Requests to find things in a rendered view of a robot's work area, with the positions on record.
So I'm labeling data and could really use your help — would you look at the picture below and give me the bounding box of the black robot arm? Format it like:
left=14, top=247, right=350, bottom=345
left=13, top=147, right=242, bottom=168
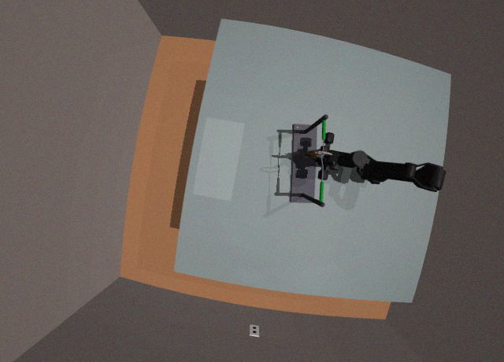
left=326, top=150, right=447, bottom=192

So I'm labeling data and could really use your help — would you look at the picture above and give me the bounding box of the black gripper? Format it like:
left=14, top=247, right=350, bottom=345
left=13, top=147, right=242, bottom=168
left=305, top=132, right=346, bottom=180

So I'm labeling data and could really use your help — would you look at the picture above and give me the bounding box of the dark grey flat panel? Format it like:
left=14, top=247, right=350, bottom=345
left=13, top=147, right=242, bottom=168
left=290, top=114, right=328, bottom=207

